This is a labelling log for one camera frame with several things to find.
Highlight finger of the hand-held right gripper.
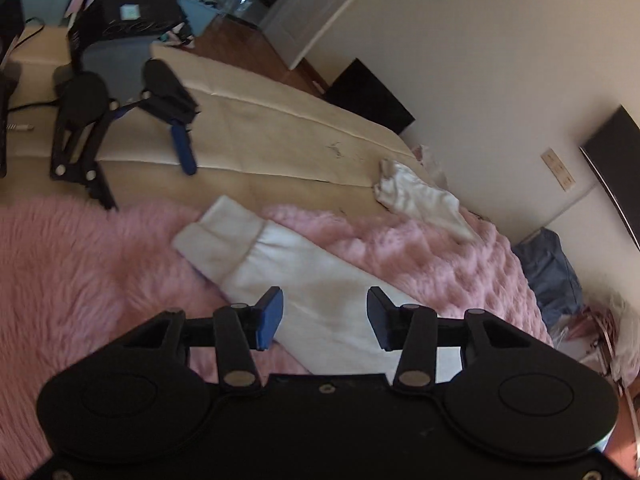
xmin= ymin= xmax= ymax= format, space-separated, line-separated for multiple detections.
xmin=49 ymin=102 xmax=119 ymax=212
xmin=140 ymin=91 xmax=199 ymax=177

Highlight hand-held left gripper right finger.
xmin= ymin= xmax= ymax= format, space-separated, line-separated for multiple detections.
xmin=366 ymin=287 xmax=539 ymax=394

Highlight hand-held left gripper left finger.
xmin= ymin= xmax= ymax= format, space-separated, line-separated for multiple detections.
xmin=122 ymin=287 xmax=284 ymax=394

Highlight white printed sweatshirt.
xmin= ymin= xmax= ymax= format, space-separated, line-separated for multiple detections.
xmin=172 ymin=196 xmax=463 ymax=377

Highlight beige mattress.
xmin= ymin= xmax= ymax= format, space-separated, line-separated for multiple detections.
xmin=0 ymin=25 xmax=437 ymax=211

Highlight black stand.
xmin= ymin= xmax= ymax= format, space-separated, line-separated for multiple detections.
xmin=0 ymin=0 xmax=25 ymax=179

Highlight pink fluffy blanket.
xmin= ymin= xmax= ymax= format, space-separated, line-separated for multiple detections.
xmin=0 ymin=197 xmax=554 ymax=472

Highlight small white garment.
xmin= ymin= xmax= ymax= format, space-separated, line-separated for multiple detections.
xmin=374 ymin=158 xmax=478 ymax=242

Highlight blue jeans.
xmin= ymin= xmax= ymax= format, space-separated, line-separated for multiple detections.
xmin=512 ymin=227 xmax=585 ymax=328

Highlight grey door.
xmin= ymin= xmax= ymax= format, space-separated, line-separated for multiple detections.
xmin=259 ymin=0 xmax=373 ymax=72

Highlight black flat panel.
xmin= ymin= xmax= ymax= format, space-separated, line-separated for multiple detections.
xmin=322 ymin=58 xmax=417 ymax=135

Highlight pink bag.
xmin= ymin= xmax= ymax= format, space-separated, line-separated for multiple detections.
xmin=562 ymin=302 xmax=631 ymax=361

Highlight white crumpled cloth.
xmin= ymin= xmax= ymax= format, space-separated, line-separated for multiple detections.
xmin=597 ymin=295 xmax=640 ymax=386

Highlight black cable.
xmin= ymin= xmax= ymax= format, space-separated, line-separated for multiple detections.
xmin=0 ymin=16 xmax=68 ymax=113

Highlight beige wall switch plate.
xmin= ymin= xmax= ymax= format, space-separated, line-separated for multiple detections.
xmin=542 ymin=147 xmax=576 ymax=192

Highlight black wall screen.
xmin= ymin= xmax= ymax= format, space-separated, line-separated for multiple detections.
xmin=579 ymin=105 xmax=640 ymax=252

